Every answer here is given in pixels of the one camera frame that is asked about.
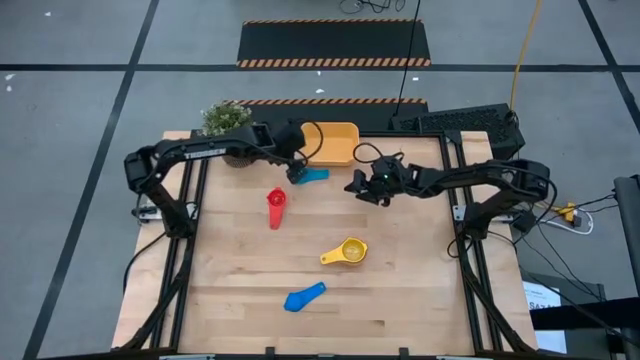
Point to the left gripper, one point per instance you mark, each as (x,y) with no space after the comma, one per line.
(295,157)

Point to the yellow plug connector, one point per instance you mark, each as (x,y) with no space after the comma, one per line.
(567,211)

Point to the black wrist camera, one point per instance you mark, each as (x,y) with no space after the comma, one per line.
(386,167)
(289,134)

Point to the green plant in striped pot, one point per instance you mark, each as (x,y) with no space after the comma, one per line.
(225,117)

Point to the black aluminium table frame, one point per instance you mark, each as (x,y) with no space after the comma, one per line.
(177,325)

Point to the black hazard-striped floor mat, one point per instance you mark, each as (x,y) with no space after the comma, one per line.
(350,117)
(330,42)

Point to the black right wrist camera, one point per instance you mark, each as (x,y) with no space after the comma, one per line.
(386,167)

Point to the black perforated equipment box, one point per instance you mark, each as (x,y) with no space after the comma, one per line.
(470,122)

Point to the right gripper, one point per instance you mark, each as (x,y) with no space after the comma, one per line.
(395,185)

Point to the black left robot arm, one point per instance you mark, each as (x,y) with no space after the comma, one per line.
(235,145)

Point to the yellow measuring cup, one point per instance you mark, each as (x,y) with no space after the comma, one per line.
(352,250)

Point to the dark grey post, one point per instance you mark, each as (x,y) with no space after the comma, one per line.
(629,225)

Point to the silver arm base bracket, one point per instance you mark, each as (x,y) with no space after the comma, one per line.
(460,212)
(145,214)

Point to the bright blue measuring cup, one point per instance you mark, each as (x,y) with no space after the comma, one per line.
(295,302)

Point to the red measuring cup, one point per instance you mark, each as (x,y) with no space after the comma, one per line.
(276,210)

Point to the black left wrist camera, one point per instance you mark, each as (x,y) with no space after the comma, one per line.
(289,134)

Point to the teal measuring cup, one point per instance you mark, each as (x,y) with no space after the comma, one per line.
(317,175)

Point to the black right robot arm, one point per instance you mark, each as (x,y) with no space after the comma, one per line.
(475,175)

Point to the black horizontal beam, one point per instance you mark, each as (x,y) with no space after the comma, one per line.
(590,312)

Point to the white paper sign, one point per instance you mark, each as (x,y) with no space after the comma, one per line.
(542,300)

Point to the yellow-orange plastic basket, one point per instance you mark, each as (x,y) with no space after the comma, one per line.
(337,145)

